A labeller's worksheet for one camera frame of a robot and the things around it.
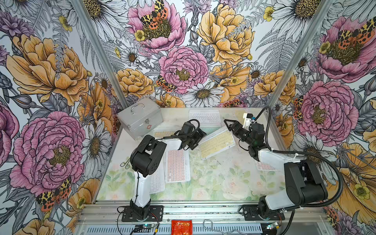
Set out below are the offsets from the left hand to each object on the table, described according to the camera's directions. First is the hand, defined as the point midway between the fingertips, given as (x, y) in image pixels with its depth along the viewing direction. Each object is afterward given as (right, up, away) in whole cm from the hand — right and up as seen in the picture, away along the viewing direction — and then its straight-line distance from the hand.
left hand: (204, 141), depth 97 cm
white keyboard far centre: (+4, +16, +18) cm, 24 cm away
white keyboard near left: (-28, -20, -12) cm, 37 cm away
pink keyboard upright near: (-17, -14, -6) cm, 23 cm away
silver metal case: (-41, +16, -1) cm, 44 cm away
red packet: (-13, -37, -28) cm, 48 cm away
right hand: (+11, +11, -11) cm, 19 cm away
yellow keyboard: (+7, 0, -4) cm, 8 cm away
